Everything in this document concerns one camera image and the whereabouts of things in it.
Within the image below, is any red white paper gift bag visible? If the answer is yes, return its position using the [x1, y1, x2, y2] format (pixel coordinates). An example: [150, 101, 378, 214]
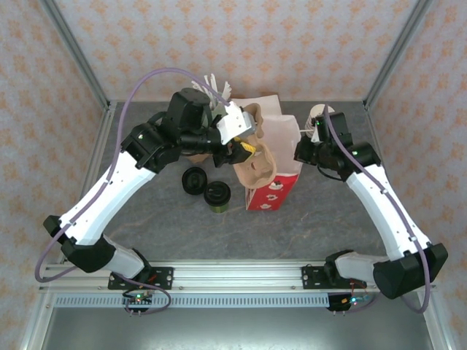
[244, 114, 304, 211]

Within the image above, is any black plastic cup lid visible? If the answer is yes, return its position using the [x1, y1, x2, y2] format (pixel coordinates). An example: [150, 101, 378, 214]
[181, 166, 209, 196]
[203, 181, 231, 206]

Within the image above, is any white paper cup stack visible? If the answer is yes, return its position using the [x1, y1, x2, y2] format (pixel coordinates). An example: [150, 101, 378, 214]
[305, 104, 335, 139]

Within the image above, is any white napkin stack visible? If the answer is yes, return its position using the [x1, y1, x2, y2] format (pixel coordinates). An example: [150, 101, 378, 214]
[231, 95, 284, 123]

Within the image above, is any small circuit board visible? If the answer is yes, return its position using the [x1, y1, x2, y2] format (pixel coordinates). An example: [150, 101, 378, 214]
[122, 291, 153, 306]
[341, 295, 373, 308]

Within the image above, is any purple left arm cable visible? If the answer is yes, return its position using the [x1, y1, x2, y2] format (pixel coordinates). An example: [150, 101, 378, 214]
[34, 67, 234, 316]

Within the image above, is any aluminium side rail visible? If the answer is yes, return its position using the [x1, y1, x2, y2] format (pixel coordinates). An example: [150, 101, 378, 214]
[364, 101, 453, 350]
[20, 101, 117, 350]

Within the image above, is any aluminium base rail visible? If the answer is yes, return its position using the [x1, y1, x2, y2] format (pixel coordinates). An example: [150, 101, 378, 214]
[38, 260, 437, 292]

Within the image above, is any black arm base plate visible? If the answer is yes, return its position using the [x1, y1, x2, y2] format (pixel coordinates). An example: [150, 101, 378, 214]
[301, 265, 331, 291]
[108, 267, 175, 291]

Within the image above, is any aluminium frame post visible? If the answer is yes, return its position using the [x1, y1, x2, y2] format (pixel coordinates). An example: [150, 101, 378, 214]
[38, 0, 112, 110]
[363, 0, 435, 110]

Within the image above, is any white perforated cable duct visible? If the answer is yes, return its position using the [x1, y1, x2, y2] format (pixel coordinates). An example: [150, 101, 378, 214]
[54, 294, 329, 309]

